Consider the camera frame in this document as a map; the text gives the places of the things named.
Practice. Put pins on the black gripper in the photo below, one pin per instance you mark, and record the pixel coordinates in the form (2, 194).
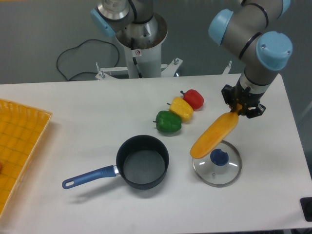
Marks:
(243, 101)

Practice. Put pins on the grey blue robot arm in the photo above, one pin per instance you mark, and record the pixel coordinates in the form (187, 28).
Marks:
(264, 54)

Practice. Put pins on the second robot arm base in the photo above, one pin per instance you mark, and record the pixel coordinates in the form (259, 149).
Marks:
(112, 16)

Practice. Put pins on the red bell pepper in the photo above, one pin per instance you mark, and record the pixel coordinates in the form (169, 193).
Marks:
(193, 98)

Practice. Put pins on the glass lid blue knob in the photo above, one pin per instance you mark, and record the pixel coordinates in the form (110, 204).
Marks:
(221, 167)

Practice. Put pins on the yellow bell pepper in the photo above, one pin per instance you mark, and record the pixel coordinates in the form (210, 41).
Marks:
(181, 108)

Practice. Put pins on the green bell pepper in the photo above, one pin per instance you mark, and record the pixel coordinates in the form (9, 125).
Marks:
(168, 122)

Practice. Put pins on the black box at table edge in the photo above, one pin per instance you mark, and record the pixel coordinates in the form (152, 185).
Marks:
(306, 204)

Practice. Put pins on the yellow plastic basket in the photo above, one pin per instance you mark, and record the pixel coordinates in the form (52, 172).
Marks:
(21, 128)

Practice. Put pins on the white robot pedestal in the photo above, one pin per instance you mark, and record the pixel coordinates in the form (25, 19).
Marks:
(142, 48)

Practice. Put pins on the dark pot blue handle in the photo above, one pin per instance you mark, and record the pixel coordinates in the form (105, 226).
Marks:
(142, 161)

